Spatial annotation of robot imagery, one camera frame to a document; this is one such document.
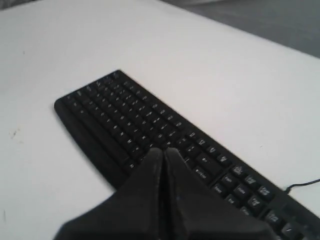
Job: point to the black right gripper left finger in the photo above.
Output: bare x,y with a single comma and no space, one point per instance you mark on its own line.
136,211

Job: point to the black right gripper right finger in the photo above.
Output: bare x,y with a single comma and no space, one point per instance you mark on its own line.
193,212

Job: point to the black Acer keyboard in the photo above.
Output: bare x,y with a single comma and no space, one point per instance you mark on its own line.
115,121

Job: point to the grey fabric backdrop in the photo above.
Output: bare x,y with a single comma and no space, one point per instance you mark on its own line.
291,23

